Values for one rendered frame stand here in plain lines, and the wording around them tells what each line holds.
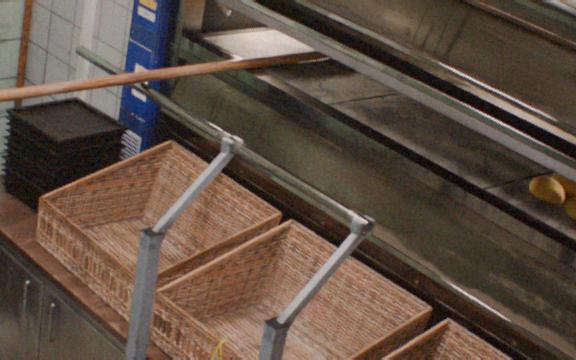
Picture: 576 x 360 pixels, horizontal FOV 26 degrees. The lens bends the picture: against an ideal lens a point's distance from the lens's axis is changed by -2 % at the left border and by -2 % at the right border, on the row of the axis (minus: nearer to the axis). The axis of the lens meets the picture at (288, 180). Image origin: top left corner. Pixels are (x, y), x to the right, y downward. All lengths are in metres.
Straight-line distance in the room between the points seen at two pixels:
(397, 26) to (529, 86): 0.44
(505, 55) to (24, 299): 1.65
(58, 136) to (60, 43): 0.67
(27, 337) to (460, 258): 1.41
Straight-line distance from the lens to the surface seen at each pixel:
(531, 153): 2.82
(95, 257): 3.57
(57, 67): 4.54
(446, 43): 3.13
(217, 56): 3.79
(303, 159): 3.56
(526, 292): 3.10
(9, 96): 3.24
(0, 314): 4.03
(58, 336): 3.74
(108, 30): 4.24
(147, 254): 3.16
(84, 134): 3.91
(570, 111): 2.91
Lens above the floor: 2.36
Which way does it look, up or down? 23 degrees down
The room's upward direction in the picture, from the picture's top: 10 degrees clockwise
